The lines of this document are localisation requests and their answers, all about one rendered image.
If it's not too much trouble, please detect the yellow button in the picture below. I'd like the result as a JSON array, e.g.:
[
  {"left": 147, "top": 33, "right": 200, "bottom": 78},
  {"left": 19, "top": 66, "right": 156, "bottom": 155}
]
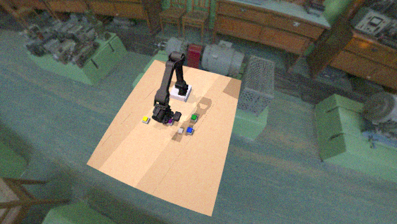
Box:
[{"left": 142, "top": 116, "right": 151, "bottom": 124}]

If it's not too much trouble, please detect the purple button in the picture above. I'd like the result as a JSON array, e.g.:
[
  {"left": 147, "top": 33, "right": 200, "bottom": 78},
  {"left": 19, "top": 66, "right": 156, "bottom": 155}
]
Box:
[{"left": 167, "top": 119, "right": 174, "bottom": 126}]

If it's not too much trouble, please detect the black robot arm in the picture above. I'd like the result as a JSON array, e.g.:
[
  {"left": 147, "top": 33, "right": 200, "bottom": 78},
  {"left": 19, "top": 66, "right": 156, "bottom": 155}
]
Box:
[{"left": 152, "top": 51, "right": 188, "bottom": 124}]

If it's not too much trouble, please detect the green button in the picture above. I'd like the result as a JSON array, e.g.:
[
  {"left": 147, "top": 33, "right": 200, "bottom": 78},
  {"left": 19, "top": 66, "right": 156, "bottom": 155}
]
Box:
[{"left": 190, "top": 114, "right": 198, "bottom": 123}]

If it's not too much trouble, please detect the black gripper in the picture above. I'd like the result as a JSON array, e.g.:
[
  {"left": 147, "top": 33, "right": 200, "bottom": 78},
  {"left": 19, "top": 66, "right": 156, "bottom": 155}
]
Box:
[{"left": 153, "top": 105, "right": 182, "bottom": 122}]

